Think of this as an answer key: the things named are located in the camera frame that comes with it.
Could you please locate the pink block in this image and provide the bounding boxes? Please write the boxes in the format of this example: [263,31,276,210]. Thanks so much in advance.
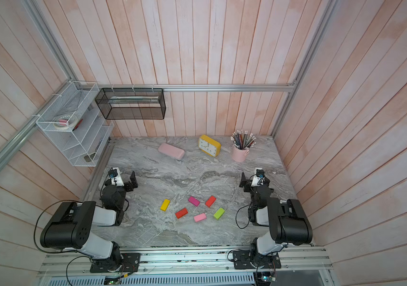
[193,213,207,222]

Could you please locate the white wire shelf rack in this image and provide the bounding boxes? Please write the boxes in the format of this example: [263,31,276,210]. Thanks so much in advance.
[36,81,114,167]

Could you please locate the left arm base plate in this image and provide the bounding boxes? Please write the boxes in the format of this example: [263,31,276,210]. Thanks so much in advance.
[90,253,141,273]

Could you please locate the green block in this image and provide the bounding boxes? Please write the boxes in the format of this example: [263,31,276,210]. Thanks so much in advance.
[214,207,225,220]

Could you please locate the yellow block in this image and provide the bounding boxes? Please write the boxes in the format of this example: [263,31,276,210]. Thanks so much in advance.
[160,199,170,212]

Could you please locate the pink pencil cup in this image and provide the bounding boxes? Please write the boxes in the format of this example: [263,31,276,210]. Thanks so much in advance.
[232,145,249,163]

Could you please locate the tape roll on shelf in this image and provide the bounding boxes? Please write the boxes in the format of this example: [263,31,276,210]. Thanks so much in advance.
[52,114,78,131]

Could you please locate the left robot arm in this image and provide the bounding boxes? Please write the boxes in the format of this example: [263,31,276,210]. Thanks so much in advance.
[40,168,138,273]

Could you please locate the yellow alarm clock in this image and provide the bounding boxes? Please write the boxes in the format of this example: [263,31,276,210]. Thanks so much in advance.
[198,135,221,157]

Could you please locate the aluminium front rail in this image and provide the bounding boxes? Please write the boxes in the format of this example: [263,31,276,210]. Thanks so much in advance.
[37,245,333,277]

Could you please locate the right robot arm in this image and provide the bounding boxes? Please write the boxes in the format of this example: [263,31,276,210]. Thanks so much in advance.
[239,168,313,259]

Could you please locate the red block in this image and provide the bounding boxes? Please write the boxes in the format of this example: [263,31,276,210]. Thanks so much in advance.
[175,208,188,219]
[205,195,216,207]

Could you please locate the pink pencil case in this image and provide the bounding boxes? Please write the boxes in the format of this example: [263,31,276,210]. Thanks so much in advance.
[158,143,185,161]

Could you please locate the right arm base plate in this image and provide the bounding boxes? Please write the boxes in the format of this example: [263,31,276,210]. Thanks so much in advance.
[228,249,282,270]

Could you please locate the black mesh wall basket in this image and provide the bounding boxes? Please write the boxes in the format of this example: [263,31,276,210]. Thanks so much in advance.
[95,88,167,120]

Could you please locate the magenta block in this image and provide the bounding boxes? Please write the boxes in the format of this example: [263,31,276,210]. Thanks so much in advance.
[188,196,200,207]

